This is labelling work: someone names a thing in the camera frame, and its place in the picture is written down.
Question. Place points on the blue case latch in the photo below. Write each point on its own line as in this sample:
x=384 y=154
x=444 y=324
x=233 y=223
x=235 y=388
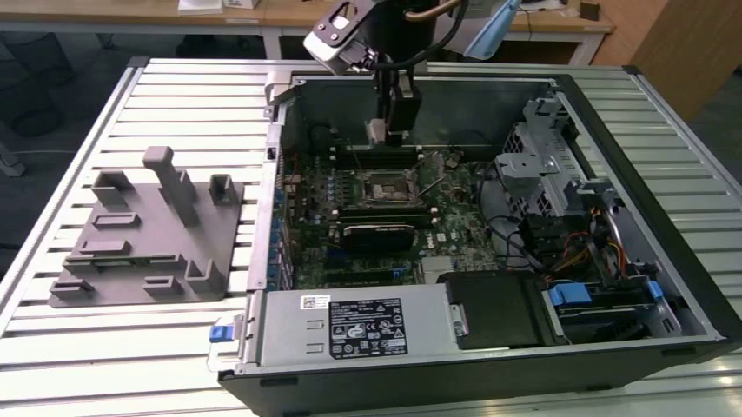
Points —
x=219 y=334

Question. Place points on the CPU socket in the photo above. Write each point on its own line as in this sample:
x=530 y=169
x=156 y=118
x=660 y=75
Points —
x=387 y=187

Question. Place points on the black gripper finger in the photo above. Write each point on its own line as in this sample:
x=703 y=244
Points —
x=403 y=110
x=381 y=104

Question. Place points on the green motherboard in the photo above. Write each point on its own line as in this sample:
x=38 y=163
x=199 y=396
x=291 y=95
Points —
x=463 y=195

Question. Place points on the white box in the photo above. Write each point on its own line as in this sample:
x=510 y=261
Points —
x=200 y=6
x=240 y=3

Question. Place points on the round coin battery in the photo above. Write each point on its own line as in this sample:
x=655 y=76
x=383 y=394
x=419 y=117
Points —
x=452 y=161

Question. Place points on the pale blue teach pendant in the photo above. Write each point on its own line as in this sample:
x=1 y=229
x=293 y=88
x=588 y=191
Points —
x=490 y=35

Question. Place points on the silver power supply unit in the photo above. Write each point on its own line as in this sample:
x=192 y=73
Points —
x=289 y=321

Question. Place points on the wooden desk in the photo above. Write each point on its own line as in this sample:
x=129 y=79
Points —
x=144 y=19

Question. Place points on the small black box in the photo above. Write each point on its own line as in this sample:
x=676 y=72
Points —
x=590 y=11

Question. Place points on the short black expansion slot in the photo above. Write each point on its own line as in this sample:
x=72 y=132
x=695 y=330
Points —
x=356 y=277

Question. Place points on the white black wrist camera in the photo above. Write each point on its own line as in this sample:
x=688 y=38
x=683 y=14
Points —
x=332 y=48

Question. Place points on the silver drive cage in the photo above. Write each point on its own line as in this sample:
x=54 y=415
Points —
x=522 y=167

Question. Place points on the grey parts rack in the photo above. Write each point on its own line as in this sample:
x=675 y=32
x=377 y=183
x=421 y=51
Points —
x=151 y=243

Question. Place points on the grey desk foot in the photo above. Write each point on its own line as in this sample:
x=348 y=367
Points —
x=10 y=165

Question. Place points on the black PC case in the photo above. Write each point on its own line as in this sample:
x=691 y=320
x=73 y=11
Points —
x=405 y=391

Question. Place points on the silver chipset heatsink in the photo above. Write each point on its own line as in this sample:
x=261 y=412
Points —
x=437 y=265

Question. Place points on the blue disk carrier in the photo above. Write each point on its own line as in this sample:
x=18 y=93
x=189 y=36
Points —
x=564 y=295

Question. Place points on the blue drive clip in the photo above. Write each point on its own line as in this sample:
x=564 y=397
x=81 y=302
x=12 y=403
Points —
x=655 y=291

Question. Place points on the small silver heatsink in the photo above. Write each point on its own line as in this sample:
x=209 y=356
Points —
x=292 y=178

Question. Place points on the green RAM stick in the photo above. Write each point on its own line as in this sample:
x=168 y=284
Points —
x=136 y=262

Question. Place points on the wooden cabinet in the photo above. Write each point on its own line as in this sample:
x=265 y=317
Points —
x=683 y=52

